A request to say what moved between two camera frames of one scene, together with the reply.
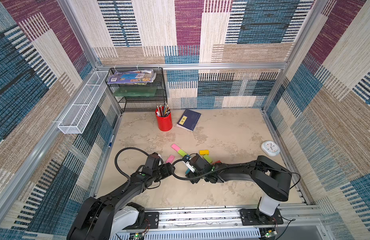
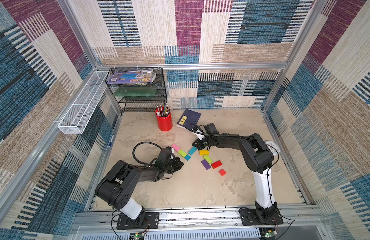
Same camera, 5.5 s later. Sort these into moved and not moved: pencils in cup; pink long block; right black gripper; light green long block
Moved: right black gripper
Not moved: light green long block; pink long block; pencils in cup
